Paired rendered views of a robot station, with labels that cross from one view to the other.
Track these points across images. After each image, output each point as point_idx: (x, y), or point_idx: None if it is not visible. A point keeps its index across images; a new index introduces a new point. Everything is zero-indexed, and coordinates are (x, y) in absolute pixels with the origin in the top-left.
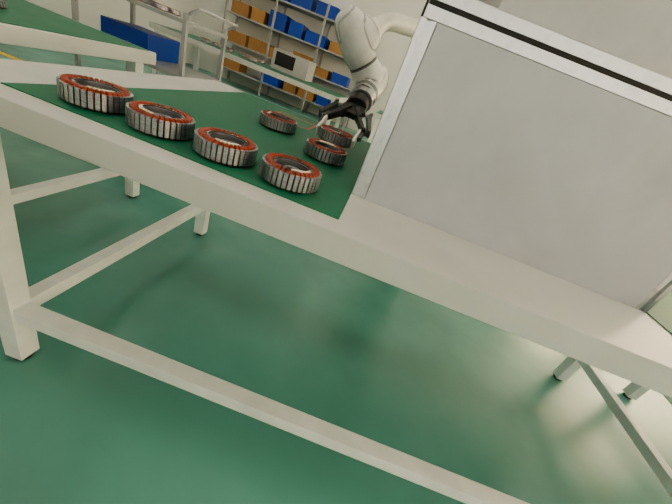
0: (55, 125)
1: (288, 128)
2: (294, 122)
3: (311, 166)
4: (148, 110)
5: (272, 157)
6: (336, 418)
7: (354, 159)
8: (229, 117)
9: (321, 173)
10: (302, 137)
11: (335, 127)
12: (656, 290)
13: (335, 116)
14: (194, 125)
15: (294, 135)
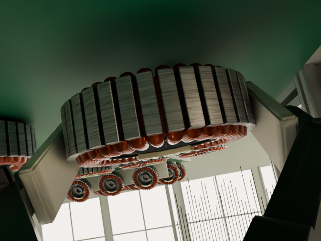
0: None
1: (36, 144)
2: (24, 161)
3: (215, 150)
4: (95, 175)
5: (186, 157)
6: None
7: (268, 56)
8: None
9: (226, 146)
10: (37, 107)
11: (119, 155)
12: None
13: (37, 236)
14: (108, 167)
15: (26, 116)
